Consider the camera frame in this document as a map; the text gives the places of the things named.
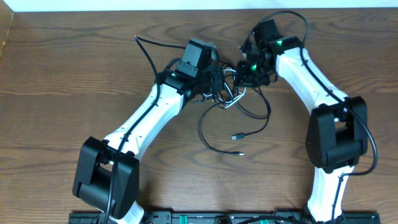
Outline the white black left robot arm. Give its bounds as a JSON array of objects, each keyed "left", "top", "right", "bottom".
[{"left": 72, "top": 39, "right": 223, "bottom": 223}]

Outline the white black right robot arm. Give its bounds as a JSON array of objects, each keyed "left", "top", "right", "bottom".
[{"left": 234, "top": 19, "right": 368, "bottom": 223}]

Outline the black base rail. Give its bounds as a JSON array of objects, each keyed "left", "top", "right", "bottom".
[{"left": 68, "top": 210, "right": 382, "bottom": 224}]

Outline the white usb cable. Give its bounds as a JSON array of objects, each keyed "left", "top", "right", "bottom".
[{"left": 201, "top": 67, "right": 247, "bottom": 110}]

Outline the black usb cable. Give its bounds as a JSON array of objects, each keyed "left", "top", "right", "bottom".
[{"left": 197, "top": 60, "right": 273, "bottom": 156}]

